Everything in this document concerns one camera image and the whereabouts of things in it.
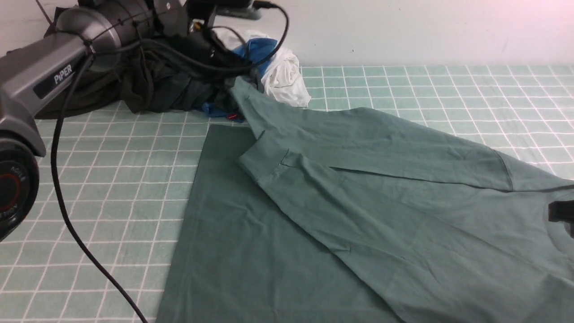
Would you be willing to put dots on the dark olive crumpled garment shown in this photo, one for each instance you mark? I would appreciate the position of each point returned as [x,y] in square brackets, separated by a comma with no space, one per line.
[140,79]

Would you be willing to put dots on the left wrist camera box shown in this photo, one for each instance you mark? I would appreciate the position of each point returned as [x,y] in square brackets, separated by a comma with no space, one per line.
[206,9]

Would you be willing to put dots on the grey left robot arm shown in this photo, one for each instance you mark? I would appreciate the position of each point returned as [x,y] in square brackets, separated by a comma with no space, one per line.
[32,77]

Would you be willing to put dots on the green long-sleeve top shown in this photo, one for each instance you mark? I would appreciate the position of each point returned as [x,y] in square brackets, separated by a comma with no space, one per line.
[358,216]

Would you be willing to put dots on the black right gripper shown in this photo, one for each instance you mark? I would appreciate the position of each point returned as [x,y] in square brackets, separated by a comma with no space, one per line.
[562,211]

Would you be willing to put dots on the green checkered tablecloth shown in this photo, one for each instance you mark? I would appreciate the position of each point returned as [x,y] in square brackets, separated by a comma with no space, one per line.
[126,177]

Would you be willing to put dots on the white crumpled garment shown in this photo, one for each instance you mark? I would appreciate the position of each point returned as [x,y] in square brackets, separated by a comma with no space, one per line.
[283,80]

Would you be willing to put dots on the blue crumpled garment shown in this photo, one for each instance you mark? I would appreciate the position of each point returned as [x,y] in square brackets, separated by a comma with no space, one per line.
[254,50]

